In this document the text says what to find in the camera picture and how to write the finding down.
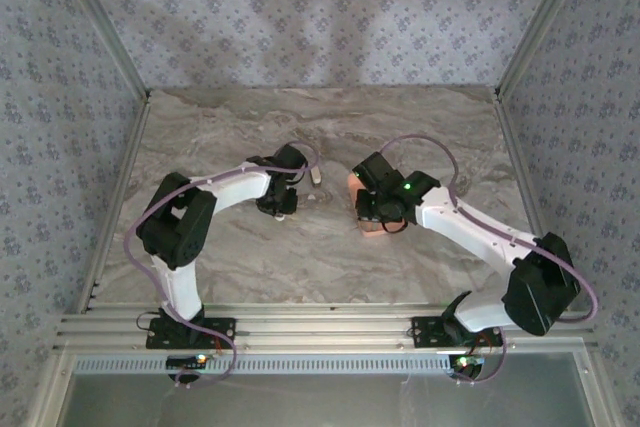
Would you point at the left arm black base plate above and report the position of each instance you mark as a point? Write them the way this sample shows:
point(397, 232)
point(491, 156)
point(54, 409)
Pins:
point(222, 332)

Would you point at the aluminium table side rail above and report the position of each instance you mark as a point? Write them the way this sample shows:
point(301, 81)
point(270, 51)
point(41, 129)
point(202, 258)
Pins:
point(527, 197)
point(119, 197)

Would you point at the grey metal sheet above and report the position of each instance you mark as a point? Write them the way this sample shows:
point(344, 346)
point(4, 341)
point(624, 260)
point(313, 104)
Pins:
point(325, 402)

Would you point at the small silver USB stick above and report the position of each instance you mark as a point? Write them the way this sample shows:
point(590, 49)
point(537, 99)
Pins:
point(316, 177)

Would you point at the aluminium frame post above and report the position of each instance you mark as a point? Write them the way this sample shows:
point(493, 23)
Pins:
point(540, 22)
point(105, 22)

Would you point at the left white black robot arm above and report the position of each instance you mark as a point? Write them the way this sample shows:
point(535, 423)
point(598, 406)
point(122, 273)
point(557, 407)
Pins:
point(235, 189)

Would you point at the pink plastic tray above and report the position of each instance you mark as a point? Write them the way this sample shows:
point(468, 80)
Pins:
point(372, 233)

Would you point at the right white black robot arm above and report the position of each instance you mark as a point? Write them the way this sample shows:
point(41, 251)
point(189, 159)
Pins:
point(465, 227)

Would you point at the aluminium mounting rail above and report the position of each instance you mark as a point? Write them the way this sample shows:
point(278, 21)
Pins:
point(325, 327)

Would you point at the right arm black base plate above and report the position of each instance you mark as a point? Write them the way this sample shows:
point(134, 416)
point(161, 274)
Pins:
point(425, 332)

